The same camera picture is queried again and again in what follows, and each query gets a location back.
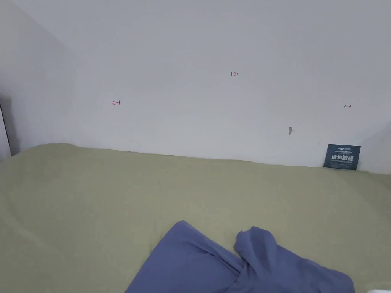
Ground dark blue printed card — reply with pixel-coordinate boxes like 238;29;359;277
323;144;362;171

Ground blue shirt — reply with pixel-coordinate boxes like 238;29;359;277
124;220;356;293

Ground bed with pale green sheet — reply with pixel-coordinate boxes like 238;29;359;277
0;143;391;293

